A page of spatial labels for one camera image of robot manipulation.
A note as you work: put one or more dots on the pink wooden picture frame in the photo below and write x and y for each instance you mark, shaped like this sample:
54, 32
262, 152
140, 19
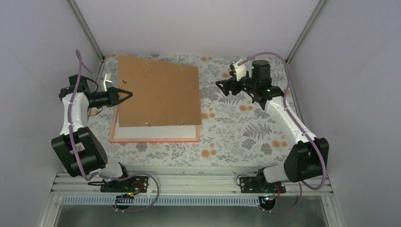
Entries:
116, 123

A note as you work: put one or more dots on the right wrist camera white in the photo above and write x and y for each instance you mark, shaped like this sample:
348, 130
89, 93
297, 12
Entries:
238, 69

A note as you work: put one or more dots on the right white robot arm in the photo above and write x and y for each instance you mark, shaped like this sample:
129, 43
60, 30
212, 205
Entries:
308, 155

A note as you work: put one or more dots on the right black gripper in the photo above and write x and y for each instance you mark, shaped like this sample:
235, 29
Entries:
232, 82

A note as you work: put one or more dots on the aluminium mounting rail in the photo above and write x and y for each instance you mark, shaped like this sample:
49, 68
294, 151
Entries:
172, 180

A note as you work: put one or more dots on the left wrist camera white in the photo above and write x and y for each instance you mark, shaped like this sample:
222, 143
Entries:
107, 81

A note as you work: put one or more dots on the floral patterned table mat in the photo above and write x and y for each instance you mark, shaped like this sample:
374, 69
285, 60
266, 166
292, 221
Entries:
234, 131

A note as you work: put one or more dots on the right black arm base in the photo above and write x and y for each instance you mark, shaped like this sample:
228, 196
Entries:
256, 185

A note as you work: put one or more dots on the brown cardboard backing board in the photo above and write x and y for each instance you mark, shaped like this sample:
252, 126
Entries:
164, 93

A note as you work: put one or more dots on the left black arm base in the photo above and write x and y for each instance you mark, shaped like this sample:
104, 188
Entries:
127, 189

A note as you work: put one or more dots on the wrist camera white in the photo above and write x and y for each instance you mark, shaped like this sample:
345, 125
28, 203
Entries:
238, 69
107, 81

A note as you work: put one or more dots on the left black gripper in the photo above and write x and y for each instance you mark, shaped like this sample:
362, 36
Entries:
113, 97

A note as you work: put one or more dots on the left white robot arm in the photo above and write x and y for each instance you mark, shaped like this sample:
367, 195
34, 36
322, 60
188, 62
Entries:
78, 149

